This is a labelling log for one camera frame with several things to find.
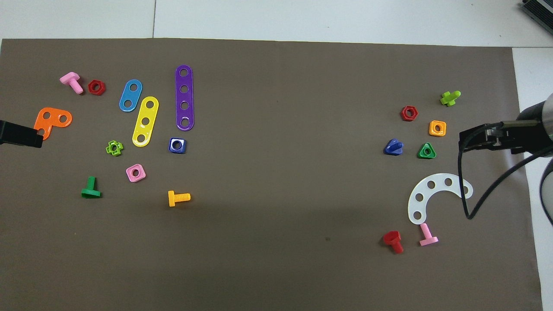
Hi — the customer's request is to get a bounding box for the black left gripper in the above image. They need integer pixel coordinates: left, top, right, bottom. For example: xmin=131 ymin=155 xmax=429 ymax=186
xmin=0 ymin=120 xmax=44 ymax=148

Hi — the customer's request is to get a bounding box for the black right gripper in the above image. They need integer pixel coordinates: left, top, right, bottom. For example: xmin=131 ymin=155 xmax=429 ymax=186
xmin=459 ymin=120 xmax=548 ymax=155

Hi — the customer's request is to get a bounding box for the blue triangle-head plastic screw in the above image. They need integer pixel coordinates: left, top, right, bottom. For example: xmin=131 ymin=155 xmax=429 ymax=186
xmin=383 ymin=138 xmax=404 ymax=156

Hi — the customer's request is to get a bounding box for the pink plastic screw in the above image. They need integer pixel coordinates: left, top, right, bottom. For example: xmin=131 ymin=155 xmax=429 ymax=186
xmin=60 ymin=72 xmax=84 ymax=95
xmin=419 ymin=223 xmax=439 ymax=247

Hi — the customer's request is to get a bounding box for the lime cross-head plastic screw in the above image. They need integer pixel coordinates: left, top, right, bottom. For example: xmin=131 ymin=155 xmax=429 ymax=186
xmin=440 ymin=90 xmax=461 ymax=107

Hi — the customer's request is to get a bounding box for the green plastic screw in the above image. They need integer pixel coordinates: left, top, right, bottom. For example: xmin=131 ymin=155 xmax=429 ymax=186
xmin=81 ymin=176 xmax=102 ymax=199

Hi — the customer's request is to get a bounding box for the pink square plastic nut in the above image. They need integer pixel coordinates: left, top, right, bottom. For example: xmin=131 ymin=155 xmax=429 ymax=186
xmin=126 ymin=164 xmax=146 ymax=183

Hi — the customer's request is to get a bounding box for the yellow plastic screw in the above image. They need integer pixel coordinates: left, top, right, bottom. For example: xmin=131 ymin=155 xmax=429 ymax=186
xmin=168 ymin=190 xmax=191 ymax=207

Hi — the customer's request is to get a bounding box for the red hex-head plastic screw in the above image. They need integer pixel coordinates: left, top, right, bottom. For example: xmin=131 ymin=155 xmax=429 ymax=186
xmin=383 ymin=231 xmax=404 ymax=254

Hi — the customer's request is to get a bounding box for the orange angled three-hole plate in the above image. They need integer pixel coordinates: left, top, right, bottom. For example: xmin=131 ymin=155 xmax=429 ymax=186
xmin=33 ymin=107 xmax=73 ymax=141

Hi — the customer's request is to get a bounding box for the white curved five-hole plate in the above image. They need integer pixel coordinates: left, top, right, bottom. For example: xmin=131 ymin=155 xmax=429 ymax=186
xmin=407 ymin=173 xmax=474 ymax=225

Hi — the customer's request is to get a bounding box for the blue two-hole plate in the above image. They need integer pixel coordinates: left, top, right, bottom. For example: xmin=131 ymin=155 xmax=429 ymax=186
xmin=119 ymin=79 xmax=143 ymax=113

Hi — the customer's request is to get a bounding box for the grey ribbed metal device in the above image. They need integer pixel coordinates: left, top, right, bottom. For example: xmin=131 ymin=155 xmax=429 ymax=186
xmin=520 ymin=0 xmax=553 ymax=24

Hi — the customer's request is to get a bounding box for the yellow three-hole plate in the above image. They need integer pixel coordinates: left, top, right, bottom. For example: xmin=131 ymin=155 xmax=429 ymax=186
xmin=132 ymin=96 xmax=159 ymax=148

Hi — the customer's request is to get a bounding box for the purple four-hole plate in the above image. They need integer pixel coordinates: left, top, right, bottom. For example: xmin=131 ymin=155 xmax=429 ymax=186
xmin=175 ymin=65 xmax=195 ymax=131

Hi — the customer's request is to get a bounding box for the brown table mat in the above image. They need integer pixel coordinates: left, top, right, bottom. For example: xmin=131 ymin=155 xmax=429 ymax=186
xmin=0 ymin=38 xmax=544 ymax=311

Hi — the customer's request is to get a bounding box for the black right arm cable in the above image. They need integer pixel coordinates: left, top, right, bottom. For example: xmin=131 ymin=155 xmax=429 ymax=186
xmin=457 ymin=122 xmax=553 ymax=220

